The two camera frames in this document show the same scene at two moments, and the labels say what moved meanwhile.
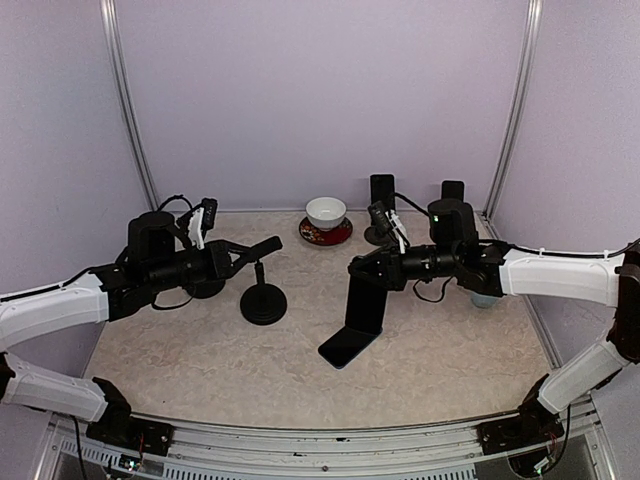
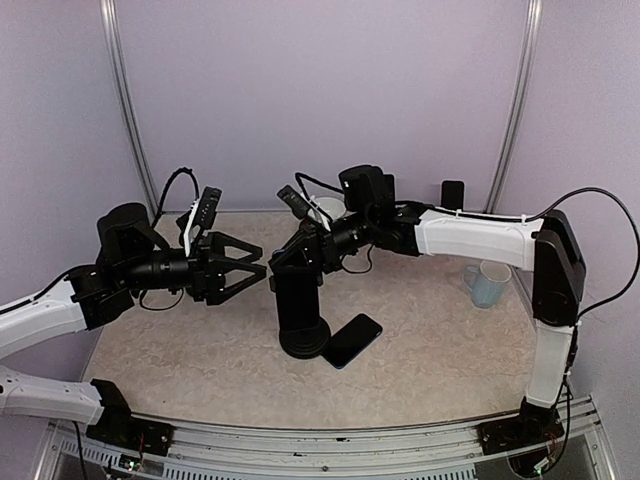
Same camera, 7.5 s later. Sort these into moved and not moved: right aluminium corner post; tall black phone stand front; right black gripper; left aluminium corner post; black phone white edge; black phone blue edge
Moved: black phone white edge; tall black phone stand front; right black gripper
Not moved: left aluminium corner post; right aluminium corner post; black phone blue edge
